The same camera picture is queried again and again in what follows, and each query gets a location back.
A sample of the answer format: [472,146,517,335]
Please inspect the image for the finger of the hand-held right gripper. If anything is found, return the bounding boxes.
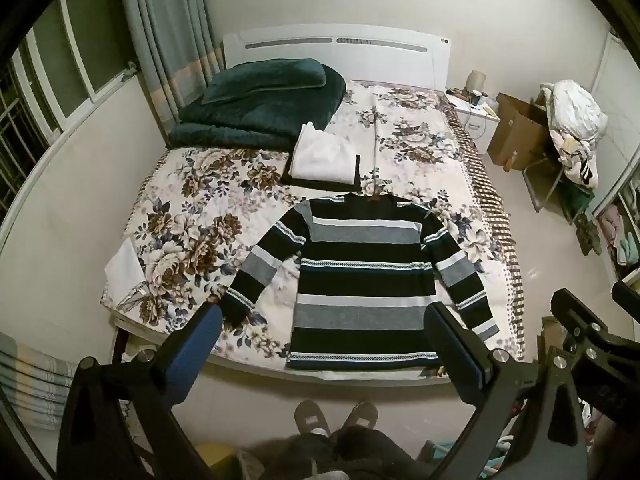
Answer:
[550,287,640,361]
[611,281,640,313]

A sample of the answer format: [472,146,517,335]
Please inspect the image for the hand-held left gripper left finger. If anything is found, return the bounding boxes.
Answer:
[56,304,224,480]

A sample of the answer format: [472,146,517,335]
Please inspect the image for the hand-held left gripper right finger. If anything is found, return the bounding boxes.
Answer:
[423,303,592,480]

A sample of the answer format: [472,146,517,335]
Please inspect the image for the striped knit sweater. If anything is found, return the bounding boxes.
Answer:
[220,194,501,372]

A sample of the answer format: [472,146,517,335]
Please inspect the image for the open shelf with clothes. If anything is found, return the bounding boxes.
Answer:
[590,30,640,283]

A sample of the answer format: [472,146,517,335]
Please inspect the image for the pile of white clothes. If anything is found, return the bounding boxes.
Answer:
[541,80,609,189]

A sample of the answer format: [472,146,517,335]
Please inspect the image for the dark green slippers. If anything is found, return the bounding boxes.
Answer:
[574,215,604,257]

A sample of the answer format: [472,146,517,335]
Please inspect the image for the white sheet of cloth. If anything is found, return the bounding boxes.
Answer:
[104,237,151,306]

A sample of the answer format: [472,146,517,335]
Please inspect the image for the person's right shoe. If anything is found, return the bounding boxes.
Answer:
[345,401,380,434]

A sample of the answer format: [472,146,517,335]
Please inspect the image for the yellow box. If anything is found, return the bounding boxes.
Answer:
[194,442,237,480]

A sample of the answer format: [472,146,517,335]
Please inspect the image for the bed with floral sheet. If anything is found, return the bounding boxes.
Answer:
[99,79,527,387]

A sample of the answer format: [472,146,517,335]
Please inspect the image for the metal chair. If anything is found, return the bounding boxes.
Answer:
[522,85,597,225]

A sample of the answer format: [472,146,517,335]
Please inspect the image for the person's legs in dark pants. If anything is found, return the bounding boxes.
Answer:
[249,425,432,480]

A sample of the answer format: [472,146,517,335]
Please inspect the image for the striped folded cloth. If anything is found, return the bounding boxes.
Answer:
[0,332,82,432]

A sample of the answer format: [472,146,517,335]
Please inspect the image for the cardboard box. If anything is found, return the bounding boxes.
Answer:
[487,92,552,172]

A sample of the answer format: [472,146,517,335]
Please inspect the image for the black folded cloth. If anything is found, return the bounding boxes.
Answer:
[279,154,362,194]

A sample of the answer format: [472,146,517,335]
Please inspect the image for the white nightstand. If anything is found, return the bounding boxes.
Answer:
[444,87,501,156]

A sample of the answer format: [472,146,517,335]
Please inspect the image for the white folded cloth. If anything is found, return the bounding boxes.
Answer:
[291,122,357,186]

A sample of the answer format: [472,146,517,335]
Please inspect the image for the dark green blanket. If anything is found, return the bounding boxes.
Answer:
[167,60,347,153]

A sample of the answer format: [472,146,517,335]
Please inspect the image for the dark green pillow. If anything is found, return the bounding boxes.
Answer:
[201,58,327,106]

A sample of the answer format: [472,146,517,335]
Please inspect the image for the grey-green curtain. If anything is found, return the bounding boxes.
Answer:
[116,0,227,150]

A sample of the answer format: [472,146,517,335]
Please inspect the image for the white headboard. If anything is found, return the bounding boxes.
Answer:
[222,24,451,92]

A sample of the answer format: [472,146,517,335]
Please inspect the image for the window with white frame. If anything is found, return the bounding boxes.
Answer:
[0,0,140,223]

